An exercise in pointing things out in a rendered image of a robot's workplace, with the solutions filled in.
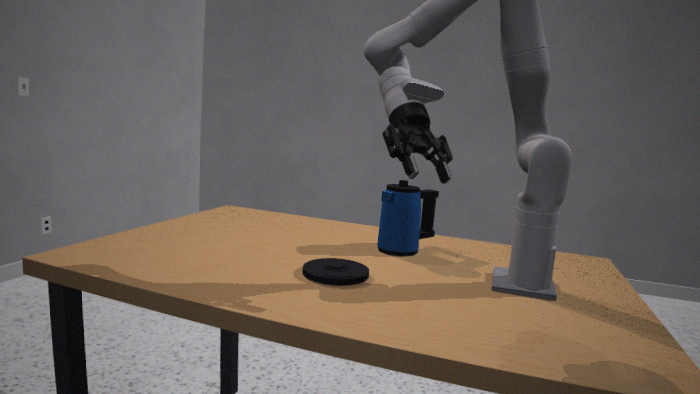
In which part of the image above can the blue kettle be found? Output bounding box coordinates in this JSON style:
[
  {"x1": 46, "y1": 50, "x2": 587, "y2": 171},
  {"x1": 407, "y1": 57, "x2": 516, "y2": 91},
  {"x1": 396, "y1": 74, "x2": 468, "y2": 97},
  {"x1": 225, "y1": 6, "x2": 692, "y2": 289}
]
[{"x1": 377, "y1": 180, "x2": 439, "y2": 256}]

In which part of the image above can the black round disk with center stud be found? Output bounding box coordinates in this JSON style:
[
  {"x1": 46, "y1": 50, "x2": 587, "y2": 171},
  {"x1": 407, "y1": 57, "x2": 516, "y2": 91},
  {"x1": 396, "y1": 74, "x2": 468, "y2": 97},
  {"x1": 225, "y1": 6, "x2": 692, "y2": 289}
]
[{"x1": 302, "y1": 258, "x2": 369, "y2": 286}]

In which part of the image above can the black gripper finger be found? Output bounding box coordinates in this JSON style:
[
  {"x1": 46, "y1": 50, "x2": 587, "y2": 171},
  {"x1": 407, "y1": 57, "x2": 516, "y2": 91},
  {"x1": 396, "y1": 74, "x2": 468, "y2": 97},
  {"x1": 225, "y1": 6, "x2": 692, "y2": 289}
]
[
  {"x1": 422, "y1": 130, "x2": 453, "y2": 184},
  {"x1": 382, "y1": 124, "x2": 419, "y2": 179}
]

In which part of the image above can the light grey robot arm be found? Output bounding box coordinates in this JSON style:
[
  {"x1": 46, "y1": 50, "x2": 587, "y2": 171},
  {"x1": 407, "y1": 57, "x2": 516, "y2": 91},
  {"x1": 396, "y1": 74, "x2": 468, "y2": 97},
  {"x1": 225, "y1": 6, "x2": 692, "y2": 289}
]
[{"x1": 364, "y1": 0, "x2": 571, "y2": 290}]

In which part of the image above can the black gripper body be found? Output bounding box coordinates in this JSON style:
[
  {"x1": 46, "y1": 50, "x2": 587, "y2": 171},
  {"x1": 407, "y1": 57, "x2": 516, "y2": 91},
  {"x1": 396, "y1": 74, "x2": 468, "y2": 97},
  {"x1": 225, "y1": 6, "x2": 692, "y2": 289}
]
[{"x1": 389, "y1": 102, "x2": 434, "y2": 155}]

